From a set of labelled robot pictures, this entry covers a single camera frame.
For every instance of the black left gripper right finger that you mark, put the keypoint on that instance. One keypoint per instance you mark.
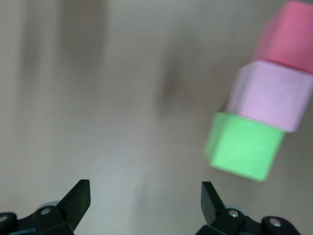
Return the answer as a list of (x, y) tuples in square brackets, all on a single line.
[(210, 203)]

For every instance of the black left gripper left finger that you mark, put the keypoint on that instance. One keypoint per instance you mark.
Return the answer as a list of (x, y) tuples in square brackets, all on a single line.
[(78, 200)]

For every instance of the green foam block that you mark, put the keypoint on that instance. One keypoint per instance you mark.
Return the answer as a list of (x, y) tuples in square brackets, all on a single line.
[(244, 149)]

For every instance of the pink foam block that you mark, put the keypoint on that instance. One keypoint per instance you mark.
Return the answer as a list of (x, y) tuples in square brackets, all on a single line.
[(271, 98)]

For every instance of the red foam block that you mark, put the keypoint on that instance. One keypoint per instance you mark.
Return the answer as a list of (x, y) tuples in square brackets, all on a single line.
[(288, 34)]

